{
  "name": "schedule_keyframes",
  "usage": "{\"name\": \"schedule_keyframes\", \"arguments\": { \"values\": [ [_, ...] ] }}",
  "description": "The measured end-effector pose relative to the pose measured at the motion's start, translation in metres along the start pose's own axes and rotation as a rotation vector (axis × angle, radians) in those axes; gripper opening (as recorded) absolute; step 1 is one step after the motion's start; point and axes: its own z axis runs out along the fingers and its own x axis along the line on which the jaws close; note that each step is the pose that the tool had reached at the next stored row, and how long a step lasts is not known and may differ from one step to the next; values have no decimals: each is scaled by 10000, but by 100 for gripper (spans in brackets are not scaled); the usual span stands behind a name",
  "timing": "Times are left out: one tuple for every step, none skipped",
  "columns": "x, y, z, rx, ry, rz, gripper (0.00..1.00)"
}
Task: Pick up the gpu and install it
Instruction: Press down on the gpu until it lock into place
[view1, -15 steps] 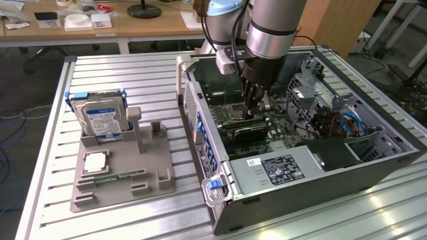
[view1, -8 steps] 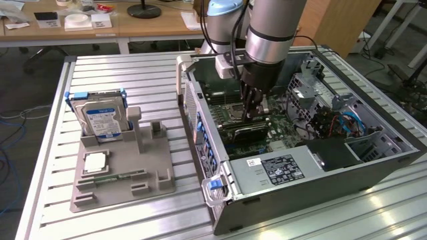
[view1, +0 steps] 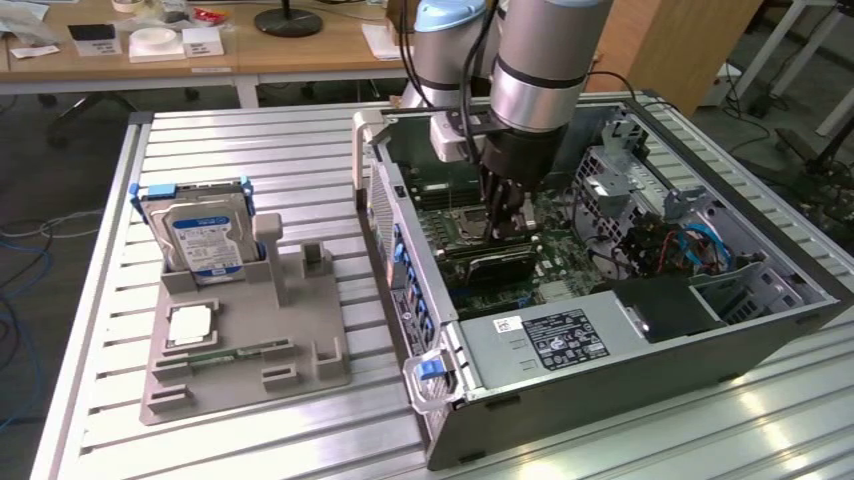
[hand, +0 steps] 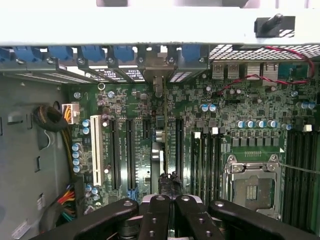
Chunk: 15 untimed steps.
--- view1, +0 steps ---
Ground white box with round dish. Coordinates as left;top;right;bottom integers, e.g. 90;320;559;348
126;27;188;64

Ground silver chipset heatsink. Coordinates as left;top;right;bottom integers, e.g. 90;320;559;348
535;280;576;303

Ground dark grey open PC case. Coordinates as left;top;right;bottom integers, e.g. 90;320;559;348
351;94;854;471

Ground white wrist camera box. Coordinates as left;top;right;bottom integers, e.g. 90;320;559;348
429;112;495;162

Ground blue card retainer clips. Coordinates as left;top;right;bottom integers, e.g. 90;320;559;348
391;223;439;346

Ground CPU socket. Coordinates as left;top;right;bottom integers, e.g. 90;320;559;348
451;205;496;245

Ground silver CPU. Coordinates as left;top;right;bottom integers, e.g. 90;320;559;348
166;307;216;347

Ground blue wire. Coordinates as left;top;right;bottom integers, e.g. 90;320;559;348
689;223;734;266
673;229;701;269

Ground white paper booklet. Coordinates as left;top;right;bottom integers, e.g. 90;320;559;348
361;22;415;61

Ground black power cable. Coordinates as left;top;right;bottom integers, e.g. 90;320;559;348
585;72;668;109

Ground grey parts rack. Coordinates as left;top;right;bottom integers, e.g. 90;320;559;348
137;212;355;427

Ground wooden cabinet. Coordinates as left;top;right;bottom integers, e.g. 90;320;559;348
585;0;766;116

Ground hard disk in blue carrier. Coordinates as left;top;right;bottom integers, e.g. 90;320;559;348
126;175;260;286

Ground black round lamp base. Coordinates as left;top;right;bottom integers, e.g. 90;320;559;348
252;0;325;39

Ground black equipment stand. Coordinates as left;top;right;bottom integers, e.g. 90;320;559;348
772;124;854;226

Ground clear plastic bag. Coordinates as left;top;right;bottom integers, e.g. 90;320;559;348
0;0;60;47

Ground white box with black top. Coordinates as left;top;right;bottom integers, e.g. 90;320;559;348
66;23;122;57

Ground black office chair base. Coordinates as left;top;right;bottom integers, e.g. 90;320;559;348
36;87;201;149

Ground graphics card with black fan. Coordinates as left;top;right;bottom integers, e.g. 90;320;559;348
444;243;539;289

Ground blue case latch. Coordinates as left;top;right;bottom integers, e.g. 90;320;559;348
412;349;445;384

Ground grey power supply unit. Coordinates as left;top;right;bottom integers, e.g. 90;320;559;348
456;290;652;391

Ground red wire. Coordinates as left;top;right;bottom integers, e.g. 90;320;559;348
655;227;673;274

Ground black plastic shroud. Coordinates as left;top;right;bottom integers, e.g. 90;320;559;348
591;273;730;345

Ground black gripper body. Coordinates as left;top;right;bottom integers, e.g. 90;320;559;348
477;127;568;194

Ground white wall box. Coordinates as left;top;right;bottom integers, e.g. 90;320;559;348
696;62;743;109

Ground green motherboard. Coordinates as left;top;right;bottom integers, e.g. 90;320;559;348
403;167;605;321

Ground RAM stick with white label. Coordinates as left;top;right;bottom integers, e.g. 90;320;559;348
441;240;539;264

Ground small white labelled box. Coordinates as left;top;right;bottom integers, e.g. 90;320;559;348
180;27;225;59

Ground wooden desk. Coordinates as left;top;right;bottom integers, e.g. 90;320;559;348
0;0;601;109

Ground green RAM stick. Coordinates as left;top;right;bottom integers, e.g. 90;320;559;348
185;344;268;366

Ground brown cardboard box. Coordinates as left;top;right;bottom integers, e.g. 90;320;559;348
385;0;420;34

